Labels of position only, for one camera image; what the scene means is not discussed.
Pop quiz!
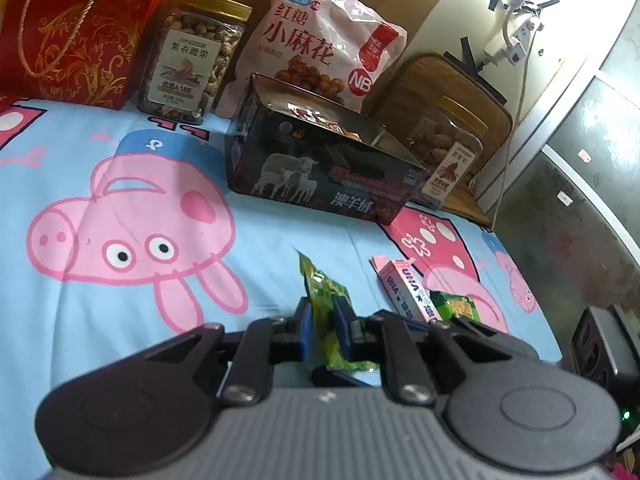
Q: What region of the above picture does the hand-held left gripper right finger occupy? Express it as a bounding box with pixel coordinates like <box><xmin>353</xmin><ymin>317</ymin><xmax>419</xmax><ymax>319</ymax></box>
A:
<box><xmin>332</xmin><ymin>295</ymin><xmax>541</xmax><ymax>407</ymax></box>

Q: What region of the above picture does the long black tape strip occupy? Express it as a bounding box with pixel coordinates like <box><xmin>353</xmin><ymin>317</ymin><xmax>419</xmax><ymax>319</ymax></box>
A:
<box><xmin>462</xmin><ymin>37</ymin><xmax>506</xmax><ymax>103</ymax></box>

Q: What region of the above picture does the wooden chair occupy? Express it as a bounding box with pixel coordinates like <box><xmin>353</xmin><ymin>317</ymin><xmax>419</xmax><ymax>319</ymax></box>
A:
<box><xmin>362</xmin><ymin>52</ymin><xmax>516</xmax><ymax>226</ymax></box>

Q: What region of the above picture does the black electronic device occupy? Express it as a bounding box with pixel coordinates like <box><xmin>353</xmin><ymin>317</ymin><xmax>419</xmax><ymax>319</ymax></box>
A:
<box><xmin>570</xmin><ymin>305</ymin><xmax>640</xmax><ymax>453</ymax></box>

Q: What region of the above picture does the small pink box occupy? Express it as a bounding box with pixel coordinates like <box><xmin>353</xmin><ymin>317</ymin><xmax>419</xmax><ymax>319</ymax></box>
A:
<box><xmin>370</xmin><ymin>255</ymin><xmax>443</xmax><ymax>323</ymax></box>

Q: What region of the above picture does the green cracker packet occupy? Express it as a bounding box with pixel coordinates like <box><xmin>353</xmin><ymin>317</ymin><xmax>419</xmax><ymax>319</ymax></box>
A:
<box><xmin>429</xmin><ymin>290</ymin><xmax>483</xmax><ymax>323</ymax></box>

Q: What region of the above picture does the red gift bag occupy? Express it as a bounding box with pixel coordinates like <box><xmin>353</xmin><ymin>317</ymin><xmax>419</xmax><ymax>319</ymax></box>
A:
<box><xmin>0</xmin><ymin>0</ymin><xmax>183</xmax><ymax>111</ymax></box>

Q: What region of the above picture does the white power strip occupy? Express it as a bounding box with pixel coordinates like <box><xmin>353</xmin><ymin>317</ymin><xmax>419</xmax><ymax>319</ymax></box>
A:
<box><xmin>495</xmin><ymin>12</ymin><xmax>546</xmax><ymax>63</ymax></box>

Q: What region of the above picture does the green leafy snack packet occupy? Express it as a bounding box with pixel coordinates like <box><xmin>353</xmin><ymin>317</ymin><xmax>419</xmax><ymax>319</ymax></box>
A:
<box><xmin>297</xmin><ymin>250</ymin><xmax>381</xmax><ymax>373</ymax></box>

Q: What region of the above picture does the printed cartoon pig bed sheet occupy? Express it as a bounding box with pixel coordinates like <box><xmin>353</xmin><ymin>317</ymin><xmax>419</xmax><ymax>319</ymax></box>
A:
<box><xmin>0</xmin><ymin>92</ymin><xmax>563</xmax><ymax>480</ymax></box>

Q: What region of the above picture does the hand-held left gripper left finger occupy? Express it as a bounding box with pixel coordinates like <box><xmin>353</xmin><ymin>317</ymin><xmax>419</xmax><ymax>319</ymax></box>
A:
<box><xmin>145</xmin><ymin>297</ymin><xmax>313</xmax><ymax>407</ymax></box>

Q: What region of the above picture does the almond jar with gold lid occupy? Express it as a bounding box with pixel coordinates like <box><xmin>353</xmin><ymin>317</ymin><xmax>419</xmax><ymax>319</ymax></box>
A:
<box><xmin>406</xmin><ymin>97</ymin><xmax>488</xmax><ymax>211</ymax></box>

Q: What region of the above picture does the grey cabinet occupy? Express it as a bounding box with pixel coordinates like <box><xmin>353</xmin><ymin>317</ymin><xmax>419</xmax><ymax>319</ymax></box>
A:
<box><xmin>475</xmin><ymin>0</ymin><xmax>640</xmax><ymax>361</ymax></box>

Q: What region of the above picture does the black cardboard box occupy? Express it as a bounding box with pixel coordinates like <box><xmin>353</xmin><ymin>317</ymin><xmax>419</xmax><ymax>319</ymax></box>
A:
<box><xmin>225</xmin><ymin>72</ymin><xmax>430</xmax><ymax>224</ymax></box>

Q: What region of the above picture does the cashew jar with gold lid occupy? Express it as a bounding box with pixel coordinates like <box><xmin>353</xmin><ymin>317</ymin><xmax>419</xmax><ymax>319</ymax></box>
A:
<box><xmin>136</xmin><ymin>0</ymin><xmax>253</xmax><ymax>126</ymax></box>

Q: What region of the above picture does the white charger plug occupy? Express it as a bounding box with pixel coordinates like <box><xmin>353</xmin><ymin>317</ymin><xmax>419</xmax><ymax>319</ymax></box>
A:
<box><xmin>482</xmin><ymin>35</ymin><xmax>512</xmax><ymax>62</ymax></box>

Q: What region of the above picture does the large pink snack bag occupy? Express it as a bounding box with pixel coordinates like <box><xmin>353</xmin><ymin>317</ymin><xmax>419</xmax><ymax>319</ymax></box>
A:
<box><xmin>215</xmin><ymin>0</ymin><xmax>408</xmax><ymax>116</ymax></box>

